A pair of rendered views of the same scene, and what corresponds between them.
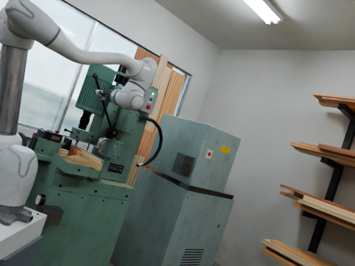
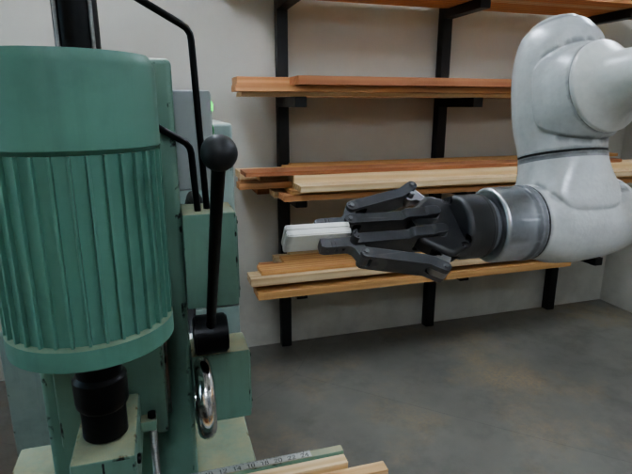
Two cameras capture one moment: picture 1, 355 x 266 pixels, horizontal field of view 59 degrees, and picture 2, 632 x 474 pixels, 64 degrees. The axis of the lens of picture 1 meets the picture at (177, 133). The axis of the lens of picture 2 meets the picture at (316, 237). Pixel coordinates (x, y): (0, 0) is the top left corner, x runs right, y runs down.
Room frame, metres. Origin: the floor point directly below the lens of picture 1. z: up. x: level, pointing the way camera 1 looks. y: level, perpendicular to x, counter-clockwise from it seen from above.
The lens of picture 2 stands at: (1.60, 0.97, 1.46)
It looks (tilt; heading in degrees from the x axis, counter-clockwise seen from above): 14 degrees down; 296
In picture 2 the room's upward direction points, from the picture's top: straight up
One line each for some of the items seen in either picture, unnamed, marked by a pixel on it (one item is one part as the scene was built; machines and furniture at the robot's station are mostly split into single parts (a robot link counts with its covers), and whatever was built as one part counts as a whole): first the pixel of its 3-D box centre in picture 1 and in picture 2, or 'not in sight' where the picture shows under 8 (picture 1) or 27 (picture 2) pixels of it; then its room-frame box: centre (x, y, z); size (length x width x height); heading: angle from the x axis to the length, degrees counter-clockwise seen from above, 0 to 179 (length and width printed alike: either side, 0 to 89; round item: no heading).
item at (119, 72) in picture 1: (122, 71); (78, 39); (2.16, 0.50, 1.54); 0.08 x 0.08 x 0.17; 42
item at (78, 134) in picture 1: (82, 136); (113, 453); (2.08, 0.58, 1.03); 0.14 x 0.07 x 0.09; 132
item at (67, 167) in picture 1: (56, 155); not in sight; (1.98, 0.67, 0.87); 0.61 x 0.30 x 0.06; 42
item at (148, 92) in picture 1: (147, 101); (192, 139); (2.18, 0.27, 1.40); 0.10 x 0.06 x 0.16; 132
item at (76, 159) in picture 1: (78, 159); not in sight; (1.81, 0.49, 0.92); 0.14 x 0.09 x 0.04; 132
